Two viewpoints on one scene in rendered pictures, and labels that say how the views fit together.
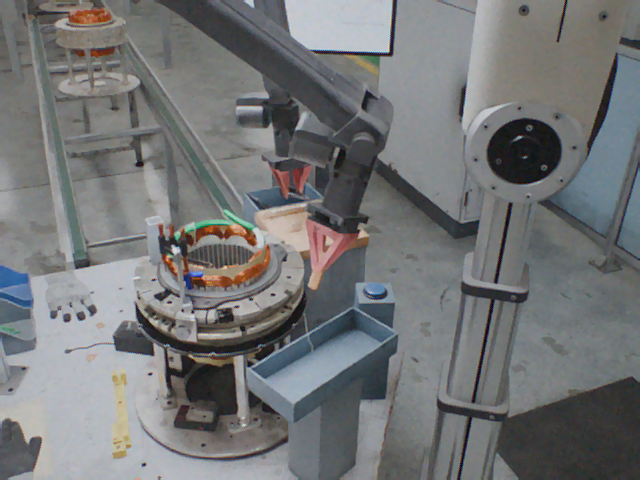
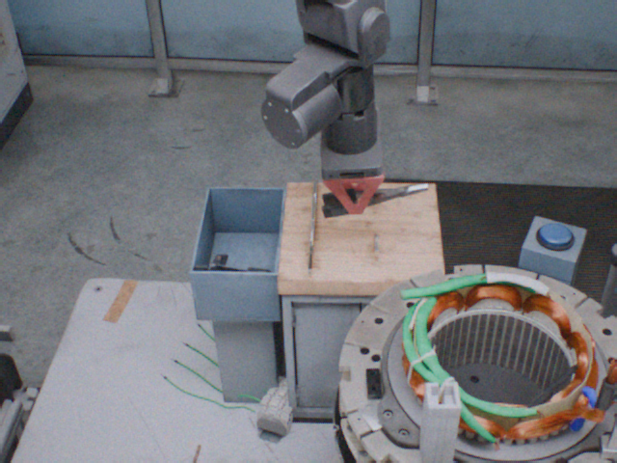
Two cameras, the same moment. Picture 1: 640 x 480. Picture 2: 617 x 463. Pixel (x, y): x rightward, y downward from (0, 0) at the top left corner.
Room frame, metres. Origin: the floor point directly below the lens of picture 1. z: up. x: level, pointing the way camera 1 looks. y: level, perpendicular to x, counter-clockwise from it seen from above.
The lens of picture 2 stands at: (0.92, 0.77, 1.78)
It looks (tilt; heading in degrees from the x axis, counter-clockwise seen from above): 41 degrees down; 301
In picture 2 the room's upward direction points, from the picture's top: 2 degrees counter-clockwise
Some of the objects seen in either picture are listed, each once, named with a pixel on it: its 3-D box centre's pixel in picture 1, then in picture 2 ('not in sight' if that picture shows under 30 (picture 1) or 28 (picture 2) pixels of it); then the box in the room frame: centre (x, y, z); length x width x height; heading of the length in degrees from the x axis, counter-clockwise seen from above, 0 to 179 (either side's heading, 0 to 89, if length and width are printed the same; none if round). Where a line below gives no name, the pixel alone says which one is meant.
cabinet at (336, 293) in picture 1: (309, 281); (359, 313); (1.28, 0.03, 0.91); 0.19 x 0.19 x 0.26; 27
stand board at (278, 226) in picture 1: (310, 228); (361, 235); (1.28, 0.03, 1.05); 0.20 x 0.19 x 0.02; 27
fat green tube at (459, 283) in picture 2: (246, 228); (469, 286); (1.10, 0.15, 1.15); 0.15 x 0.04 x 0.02; 30
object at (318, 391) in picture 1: (324, 412); not in sight; (0.85, -0.01, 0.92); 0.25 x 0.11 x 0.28; 136
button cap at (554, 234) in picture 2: (375, 289); (555, 233); (1.06, -0.11, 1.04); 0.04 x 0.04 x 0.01
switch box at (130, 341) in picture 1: (138, 336); not in sight; (1.19, 0.42, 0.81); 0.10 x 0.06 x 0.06; 81
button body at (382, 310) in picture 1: (371, 342); (540, 305); (1.06, -0.11, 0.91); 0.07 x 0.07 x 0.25; 4
